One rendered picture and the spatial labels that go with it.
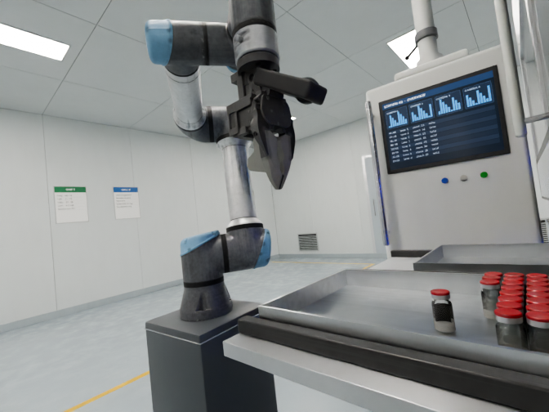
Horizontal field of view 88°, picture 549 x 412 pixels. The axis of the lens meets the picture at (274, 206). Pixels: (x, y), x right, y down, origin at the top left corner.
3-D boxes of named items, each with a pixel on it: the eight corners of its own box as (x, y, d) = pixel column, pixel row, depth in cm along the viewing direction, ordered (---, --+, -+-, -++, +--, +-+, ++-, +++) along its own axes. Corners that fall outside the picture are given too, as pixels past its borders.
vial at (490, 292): (506, 315, 36) (501, 279, 36) (505, 321, 34) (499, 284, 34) (484, 313, 37) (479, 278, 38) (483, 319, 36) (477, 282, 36)
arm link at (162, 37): (173, 116, 97) (140, -4, 50) (206, 115, 100) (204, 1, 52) (176, 149, 96) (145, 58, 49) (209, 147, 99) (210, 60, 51)
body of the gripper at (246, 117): (260, 145, 53) (253, 83, 53) (296, 132, 47) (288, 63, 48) (228, 141, 47) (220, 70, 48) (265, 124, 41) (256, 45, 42)
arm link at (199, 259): (184, 277, 88) (180, 234, 88) (227, 270, 91) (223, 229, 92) (180, 285, 76) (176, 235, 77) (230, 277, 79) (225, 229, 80)
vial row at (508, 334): (530, 306, 38) (524, 272, 38) (531, 371, 24) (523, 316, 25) (509, 305, 39) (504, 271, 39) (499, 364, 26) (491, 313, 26)
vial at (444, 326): (457, 328, 34) (452, 292, 34) (453, 334, 32) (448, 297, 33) (436, 324, 36) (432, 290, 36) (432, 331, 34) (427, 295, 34)
